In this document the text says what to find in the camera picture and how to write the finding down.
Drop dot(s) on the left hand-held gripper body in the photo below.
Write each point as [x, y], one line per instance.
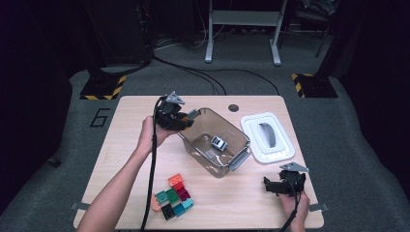
[167, 114]

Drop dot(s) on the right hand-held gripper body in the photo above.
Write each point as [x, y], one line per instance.
[291, 182]

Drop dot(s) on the clear plastic storage box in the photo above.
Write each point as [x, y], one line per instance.
[206, 124]

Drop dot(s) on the white and grey toy car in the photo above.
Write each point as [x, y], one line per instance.
[219, 143]

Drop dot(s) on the orange building block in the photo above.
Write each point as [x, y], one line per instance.
[175, 179]

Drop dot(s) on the red building block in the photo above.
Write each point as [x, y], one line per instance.
[178, 186]

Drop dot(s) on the maroon building block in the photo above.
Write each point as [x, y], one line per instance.
[183, 194]

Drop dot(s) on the teal green building block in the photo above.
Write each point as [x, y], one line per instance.
[161, 196]

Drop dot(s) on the light blue building block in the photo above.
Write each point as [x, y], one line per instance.
[188, 203]

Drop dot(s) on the dark teal blue building block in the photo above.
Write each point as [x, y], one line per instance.
[179, 209]

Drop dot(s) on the salmon pink building block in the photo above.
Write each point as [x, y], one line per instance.
[156, 205]

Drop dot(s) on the black building block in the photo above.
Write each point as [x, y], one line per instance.
[168, 211]

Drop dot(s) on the person's right hand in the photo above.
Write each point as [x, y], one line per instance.
[298, 209]

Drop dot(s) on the person's left hand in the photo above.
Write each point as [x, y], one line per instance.
[145, 135]

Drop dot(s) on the dark cabinet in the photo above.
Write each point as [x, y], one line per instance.
[122, 32]

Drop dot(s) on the small black floor object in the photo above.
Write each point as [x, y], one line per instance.
[54, 162]

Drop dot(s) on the dark chair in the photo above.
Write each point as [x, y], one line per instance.
[309, 14]

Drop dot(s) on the grey table bracket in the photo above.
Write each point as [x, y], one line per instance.
[80, 206]
[319, 207]

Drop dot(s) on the black yellow striped base plate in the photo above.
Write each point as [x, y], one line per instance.
[101, 87]
[317, 87]

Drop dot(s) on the white metal stand frame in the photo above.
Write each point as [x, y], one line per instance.
[245, 17]

